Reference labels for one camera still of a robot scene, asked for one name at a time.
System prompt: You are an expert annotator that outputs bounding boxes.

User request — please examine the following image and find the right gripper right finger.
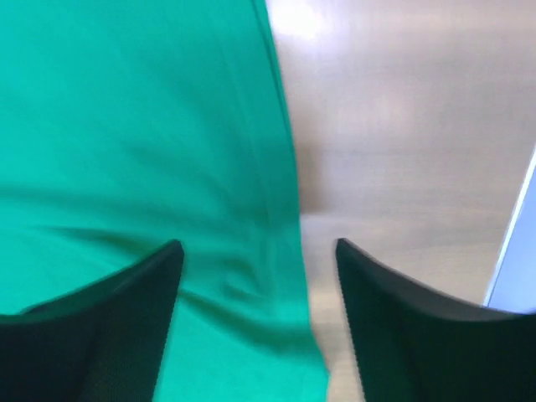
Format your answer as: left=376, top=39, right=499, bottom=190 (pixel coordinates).
left=335, top=239, right=535, bottom=402

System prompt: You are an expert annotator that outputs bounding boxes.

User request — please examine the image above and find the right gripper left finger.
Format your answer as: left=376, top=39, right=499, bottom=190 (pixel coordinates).
left=1, top=240, right=184, bottom=402

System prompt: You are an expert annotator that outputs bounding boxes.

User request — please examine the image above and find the green t shirt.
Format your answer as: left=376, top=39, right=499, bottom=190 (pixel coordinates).
left=1, top=1, right=328, bottom=401

